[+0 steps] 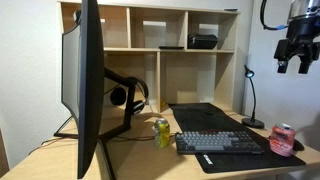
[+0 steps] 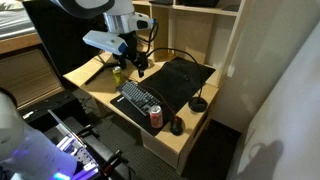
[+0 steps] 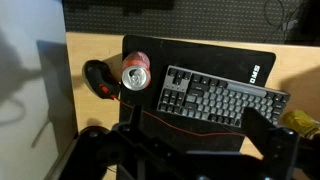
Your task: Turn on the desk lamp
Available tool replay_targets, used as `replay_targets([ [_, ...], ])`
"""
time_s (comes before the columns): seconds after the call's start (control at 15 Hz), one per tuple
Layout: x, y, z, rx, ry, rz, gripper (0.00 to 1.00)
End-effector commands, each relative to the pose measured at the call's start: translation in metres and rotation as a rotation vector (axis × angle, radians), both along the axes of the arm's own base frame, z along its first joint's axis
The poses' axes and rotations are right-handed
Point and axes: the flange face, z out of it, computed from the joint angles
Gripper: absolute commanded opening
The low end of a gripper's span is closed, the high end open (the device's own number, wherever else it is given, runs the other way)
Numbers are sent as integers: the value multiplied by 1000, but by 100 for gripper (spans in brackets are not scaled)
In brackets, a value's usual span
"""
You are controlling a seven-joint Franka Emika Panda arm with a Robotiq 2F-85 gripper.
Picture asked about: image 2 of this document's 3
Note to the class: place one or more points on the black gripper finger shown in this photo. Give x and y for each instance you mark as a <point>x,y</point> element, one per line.
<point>122,63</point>
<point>141,69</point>

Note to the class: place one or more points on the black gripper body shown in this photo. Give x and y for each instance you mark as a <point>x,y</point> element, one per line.
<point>133,46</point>

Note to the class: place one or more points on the wooden desk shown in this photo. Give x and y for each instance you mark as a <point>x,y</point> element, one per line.
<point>100,85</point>

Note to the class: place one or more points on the black desk mat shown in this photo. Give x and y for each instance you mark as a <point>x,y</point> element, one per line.
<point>180,81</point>

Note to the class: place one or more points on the yellow green soda can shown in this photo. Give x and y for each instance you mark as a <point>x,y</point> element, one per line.
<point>117,75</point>

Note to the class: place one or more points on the black monitor stand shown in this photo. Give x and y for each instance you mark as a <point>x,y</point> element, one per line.
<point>100,71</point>

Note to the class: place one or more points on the grey mechanical keyboard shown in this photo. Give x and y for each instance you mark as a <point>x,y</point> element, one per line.
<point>138,97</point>

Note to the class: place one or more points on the pink soda can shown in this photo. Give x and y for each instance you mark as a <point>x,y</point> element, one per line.
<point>156,117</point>

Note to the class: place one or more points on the black curved monitor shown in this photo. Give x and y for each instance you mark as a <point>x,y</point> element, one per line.
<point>63,36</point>

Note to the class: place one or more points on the wooden shelf hutch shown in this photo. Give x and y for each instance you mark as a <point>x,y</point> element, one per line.
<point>196,30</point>

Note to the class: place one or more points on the small black cup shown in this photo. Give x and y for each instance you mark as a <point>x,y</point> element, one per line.
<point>177,126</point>

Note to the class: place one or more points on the black case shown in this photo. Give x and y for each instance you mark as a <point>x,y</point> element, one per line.
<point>200,2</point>

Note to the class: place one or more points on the black robot mounting cart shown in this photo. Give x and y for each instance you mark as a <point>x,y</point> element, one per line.
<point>86,143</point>

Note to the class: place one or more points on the white wall outlet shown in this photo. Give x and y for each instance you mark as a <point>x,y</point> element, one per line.
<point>231,71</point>

